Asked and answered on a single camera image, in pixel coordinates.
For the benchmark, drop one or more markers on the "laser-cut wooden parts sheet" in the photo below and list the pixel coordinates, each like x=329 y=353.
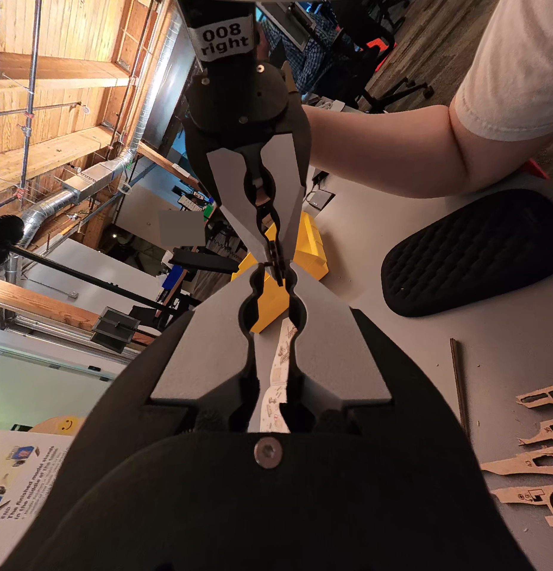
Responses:
x=512 y=466

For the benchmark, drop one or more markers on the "black desk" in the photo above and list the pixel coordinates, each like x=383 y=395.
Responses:
x=200 y=261

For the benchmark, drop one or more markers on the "person in white shirt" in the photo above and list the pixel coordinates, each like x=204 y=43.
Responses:
x=512 y=67

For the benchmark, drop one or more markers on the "silver ventilation duct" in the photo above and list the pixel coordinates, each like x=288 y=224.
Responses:
x=89 y=178

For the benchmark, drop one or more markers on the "dark wooden model part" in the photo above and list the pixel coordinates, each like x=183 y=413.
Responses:
x=275 y=263

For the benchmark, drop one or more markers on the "yellow plastic bin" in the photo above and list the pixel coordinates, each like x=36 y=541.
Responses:
x=312 y=250

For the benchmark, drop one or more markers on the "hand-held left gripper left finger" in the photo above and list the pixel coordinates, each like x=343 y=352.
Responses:
x=200 y=357

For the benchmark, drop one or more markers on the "yellow smiley sticker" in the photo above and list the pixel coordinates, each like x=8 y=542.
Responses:
x=67 y=424

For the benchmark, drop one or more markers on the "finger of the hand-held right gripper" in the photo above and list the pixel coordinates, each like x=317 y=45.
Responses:
x=229 y=178
x=287 y=178

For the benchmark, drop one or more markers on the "thin dark wooden stick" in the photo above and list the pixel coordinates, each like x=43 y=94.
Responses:
x=460 y=388

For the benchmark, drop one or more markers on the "person's right forearm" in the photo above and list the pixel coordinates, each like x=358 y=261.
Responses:
x=392 y=151

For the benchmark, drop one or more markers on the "white illustrated instruction booklet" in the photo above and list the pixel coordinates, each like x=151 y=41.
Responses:
x=276 y=401

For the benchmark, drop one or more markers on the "black padded wrist rest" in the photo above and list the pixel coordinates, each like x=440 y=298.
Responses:
x=472 y=254

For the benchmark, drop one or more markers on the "black office chair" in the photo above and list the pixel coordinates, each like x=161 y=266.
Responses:
x=392 y=89

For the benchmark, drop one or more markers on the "white laminated instruction sheet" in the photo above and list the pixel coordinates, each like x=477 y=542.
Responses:
x=22 y=481

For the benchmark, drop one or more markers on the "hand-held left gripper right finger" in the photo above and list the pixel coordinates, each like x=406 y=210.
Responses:
x=343 y=357

